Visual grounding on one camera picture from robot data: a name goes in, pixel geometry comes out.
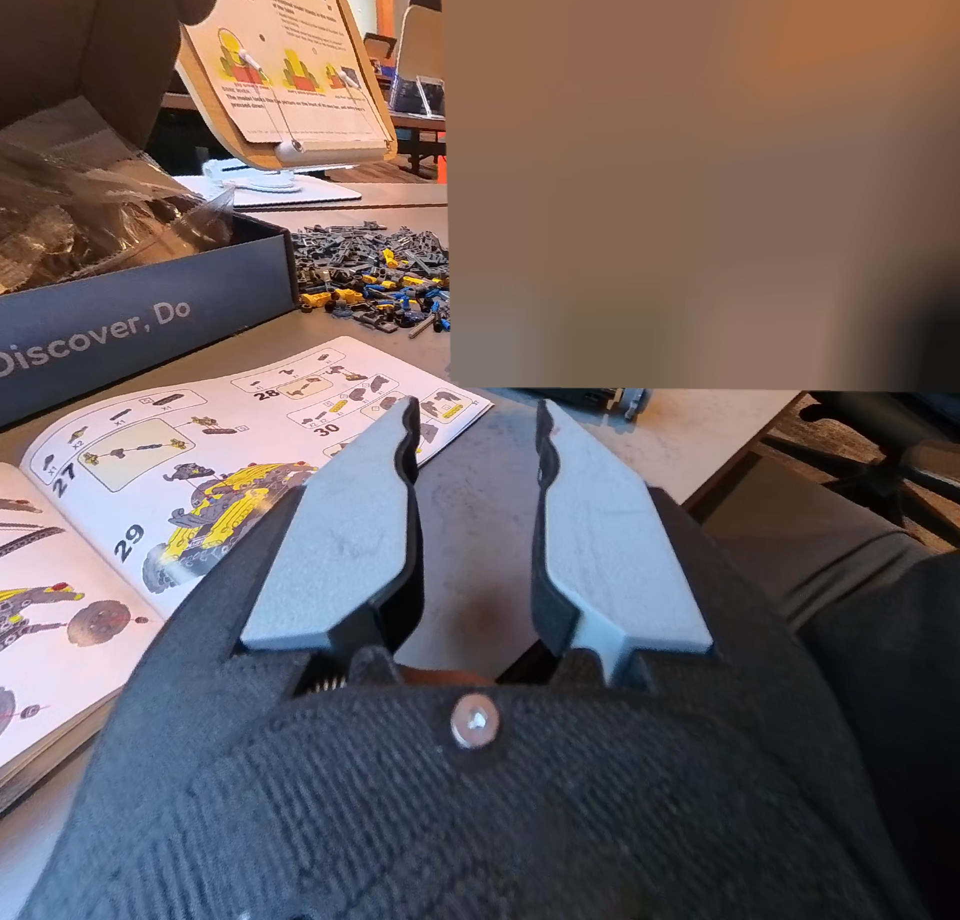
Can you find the printed instruction sheet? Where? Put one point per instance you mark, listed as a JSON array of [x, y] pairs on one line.
[[300, 110]]

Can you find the person's legs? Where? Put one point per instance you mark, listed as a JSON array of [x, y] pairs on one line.
[[810, 538]]

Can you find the person's black jacket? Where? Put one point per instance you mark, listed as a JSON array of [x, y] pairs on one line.
[[900, 710]]

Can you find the pile of building brick pieces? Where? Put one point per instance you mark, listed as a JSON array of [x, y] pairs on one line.
[[375, 275]]

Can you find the orange cone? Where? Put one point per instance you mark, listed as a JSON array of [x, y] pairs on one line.
[[441, 169]]

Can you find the clear acrylic sign holder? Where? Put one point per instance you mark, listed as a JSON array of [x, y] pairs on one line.
[[416, 95]]

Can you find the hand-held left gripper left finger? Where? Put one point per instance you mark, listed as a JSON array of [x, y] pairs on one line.
[[337, 545]]

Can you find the clear plastic bag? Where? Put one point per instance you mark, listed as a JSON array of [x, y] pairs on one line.
[[90, 215]]

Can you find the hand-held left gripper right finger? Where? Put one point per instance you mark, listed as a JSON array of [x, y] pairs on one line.
[[607, 553]]

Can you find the background table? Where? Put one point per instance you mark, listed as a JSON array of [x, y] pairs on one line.
[[420, 122]]

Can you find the black office chair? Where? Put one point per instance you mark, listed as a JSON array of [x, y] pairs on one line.
[[885, 455]]

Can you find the open instruction booklet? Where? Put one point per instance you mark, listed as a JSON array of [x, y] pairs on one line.
[[225, 425]]

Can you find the grey desk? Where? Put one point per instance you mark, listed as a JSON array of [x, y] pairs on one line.
[[472, 545]]

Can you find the dark grey cardboard box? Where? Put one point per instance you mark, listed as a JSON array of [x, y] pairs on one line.
[[112, 328]]

